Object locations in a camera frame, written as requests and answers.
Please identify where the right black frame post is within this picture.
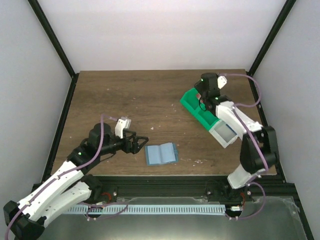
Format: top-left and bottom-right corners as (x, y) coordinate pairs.
(246, 0), (297, 76)

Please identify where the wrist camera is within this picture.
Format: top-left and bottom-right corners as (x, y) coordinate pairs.
(114, 116), (131, 139)
(217, 75), (228, 90)

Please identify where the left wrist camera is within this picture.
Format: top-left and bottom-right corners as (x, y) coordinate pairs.
(114, 116), (131, 139)

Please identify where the black frame post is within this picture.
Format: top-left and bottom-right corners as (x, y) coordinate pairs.
(246, 0), (297, 76)
(27, 0), (77, 78)

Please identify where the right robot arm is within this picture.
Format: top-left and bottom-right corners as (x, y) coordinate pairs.
(194, 72), (279, 189)

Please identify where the white bin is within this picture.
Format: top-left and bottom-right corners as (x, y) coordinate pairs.
(209, 120), (238, 149)

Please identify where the green bin far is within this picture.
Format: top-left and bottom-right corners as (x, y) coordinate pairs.
(179, 88), (201, 116)

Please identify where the purple cable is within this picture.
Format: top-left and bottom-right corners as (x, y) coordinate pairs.
(4, 114), (130, 240)
(219, 73), (270, 221)

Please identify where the green bin middle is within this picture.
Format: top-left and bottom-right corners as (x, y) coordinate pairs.
(190, 104), (219, 131)

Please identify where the white slotted cable duct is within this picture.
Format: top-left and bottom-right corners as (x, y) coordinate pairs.
(65, 204), (226, 216)

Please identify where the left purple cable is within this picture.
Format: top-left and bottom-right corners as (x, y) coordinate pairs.
(4, 114), (130, 240)

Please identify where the green bin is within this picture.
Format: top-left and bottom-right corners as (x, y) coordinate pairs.
(179, 88), (201, 116)
(190, 104), (219, 131)

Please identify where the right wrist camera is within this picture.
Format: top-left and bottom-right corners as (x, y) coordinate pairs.
(217, 75), (228, 90)

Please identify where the left black frame post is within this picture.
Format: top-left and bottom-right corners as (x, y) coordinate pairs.
(27, 0), (77, 78)

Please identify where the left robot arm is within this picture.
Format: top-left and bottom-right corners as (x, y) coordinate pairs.
(3, 119), (149, 240)

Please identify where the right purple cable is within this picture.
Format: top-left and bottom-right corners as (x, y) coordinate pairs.
(219, 73), (270, 221)

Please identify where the blue card holder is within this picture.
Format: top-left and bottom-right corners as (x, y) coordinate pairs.
(145, 142), (179, 166)

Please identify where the black aluminium front rail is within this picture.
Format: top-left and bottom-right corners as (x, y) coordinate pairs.
(32, 175), (296, 201)

